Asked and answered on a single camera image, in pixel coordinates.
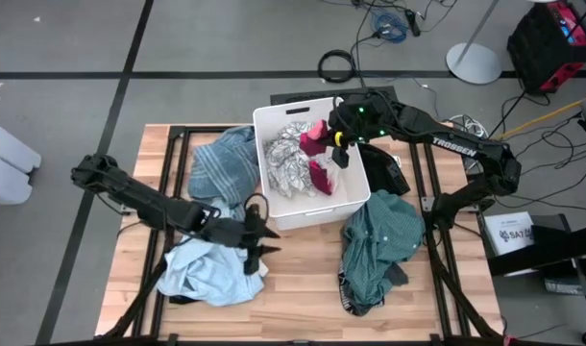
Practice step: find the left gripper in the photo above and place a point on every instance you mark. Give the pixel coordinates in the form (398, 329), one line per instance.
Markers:
(235, 233)

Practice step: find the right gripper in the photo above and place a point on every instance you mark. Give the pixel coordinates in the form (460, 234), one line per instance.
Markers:
(350, 125)

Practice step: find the magenta garment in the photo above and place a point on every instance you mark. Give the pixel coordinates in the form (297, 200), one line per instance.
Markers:
(314, 141)

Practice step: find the white perforated plastic laundry basket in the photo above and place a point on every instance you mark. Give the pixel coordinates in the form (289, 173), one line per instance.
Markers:
(302, 211)

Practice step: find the light blue geometric patterned shirt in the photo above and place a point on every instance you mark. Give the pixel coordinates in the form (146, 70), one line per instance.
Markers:
(211, 276)

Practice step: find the blue striped knit towel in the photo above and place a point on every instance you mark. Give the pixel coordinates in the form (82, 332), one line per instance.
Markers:
(223, 165)

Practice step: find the black garment white Puma print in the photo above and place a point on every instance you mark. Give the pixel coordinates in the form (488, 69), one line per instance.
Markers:
(182, 299)

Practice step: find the green dotted button shirt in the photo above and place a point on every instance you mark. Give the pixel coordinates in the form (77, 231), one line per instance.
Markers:
(382, 235)

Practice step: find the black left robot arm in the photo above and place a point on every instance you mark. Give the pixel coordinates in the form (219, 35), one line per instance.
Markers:
(139, 197)

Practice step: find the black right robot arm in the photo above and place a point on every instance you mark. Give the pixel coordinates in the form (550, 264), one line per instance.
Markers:
(456, 144)

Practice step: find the plain black garment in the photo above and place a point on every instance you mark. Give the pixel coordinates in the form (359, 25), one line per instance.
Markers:
(384, 170)

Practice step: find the black shorts white lettering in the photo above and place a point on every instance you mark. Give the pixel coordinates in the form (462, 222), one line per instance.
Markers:
(355, 303)

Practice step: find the black power strip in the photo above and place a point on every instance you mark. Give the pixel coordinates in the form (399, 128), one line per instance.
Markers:
(413, 21)

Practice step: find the dark grey garment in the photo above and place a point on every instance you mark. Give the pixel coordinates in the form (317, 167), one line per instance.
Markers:
(396, 275)

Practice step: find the white round stand base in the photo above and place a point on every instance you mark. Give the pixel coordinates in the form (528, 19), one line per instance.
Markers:
(473, 62)

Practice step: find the white printed box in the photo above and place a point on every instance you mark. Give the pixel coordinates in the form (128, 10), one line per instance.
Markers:
(509, 233)

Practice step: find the yellow pole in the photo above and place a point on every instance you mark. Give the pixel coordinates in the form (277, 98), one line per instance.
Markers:
(547, 115)

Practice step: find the black and red case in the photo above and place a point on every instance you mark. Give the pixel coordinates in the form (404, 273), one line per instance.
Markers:
(543, 48)

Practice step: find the black side stand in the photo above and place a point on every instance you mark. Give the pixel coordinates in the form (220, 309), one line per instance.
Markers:
(562, 245)

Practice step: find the white floor furniture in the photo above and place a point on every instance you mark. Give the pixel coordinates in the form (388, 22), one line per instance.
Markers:
(7, 163)

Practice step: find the black metal table frame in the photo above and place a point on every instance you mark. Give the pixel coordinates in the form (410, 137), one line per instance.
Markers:
(175, 130)

